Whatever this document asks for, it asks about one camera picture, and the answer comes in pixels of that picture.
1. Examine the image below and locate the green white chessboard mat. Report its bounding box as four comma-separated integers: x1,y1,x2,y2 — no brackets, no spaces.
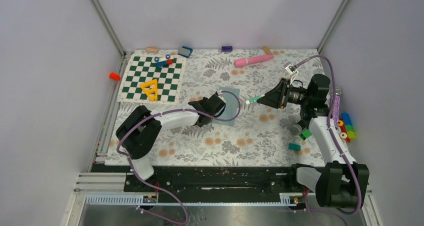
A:
116,52,187,105

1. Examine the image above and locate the colourful stacked block toy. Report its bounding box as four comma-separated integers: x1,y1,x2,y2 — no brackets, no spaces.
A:
334,112,357,143

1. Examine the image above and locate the beige wooden cylinder right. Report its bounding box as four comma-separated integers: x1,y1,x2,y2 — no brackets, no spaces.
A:
262,46,273,55

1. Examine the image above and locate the purple glitter microphone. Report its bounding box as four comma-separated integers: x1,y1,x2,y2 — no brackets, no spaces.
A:
330,87,342,129

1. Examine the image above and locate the beige wooden cylinder left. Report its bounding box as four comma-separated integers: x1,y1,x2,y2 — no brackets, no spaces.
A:
145,47,159,54

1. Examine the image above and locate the teal green envelope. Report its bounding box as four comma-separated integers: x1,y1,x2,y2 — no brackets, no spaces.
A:
212,86,240,127

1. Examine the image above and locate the red cylinder block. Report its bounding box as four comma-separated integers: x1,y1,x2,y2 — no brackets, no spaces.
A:
108,72,121,82

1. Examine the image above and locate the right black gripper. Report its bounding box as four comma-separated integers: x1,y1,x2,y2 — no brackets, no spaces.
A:
257,78,312,110

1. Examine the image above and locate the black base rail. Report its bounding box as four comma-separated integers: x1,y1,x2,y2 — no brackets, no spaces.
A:
124,164,321,205

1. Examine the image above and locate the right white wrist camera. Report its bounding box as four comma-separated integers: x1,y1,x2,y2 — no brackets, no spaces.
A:
284,62,299,84

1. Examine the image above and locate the blue grey lego brick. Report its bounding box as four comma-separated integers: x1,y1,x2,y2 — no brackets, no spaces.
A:
177,46,193,59

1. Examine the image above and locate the floral patterned table mat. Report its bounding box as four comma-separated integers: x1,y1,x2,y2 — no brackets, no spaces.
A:
106,48,349,168

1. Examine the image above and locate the teal small block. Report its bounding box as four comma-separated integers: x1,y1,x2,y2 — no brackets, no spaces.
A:
288,143,302,152

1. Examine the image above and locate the blue red toy car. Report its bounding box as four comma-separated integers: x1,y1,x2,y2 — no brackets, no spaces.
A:
153,54,174,67

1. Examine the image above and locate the pink marker pen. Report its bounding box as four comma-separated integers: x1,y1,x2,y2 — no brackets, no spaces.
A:
233,54,274,68

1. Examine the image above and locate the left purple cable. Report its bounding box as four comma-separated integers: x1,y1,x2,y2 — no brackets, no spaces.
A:
116,90,242,225

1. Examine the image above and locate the yellow triangle frame toy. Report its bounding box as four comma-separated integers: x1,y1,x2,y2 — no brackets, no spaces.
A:
140,79,159,102

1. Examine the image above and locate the beige wooden cylinder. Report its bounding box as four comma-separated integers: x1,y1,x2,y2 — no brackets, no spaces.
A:
262,46,273,55
145,47,159,54

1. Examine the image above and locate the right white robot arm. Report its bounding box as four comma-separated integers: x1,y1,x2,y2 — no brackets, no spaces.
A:
257,74,370,211

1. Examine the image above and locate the purple lego brick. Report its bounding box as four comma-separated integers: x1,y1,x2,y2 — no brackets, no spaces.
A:
221,46,233,52

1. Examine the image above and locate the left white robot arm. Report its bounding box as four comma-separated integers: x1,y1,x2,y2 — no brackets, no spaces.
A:
115,93,226,192

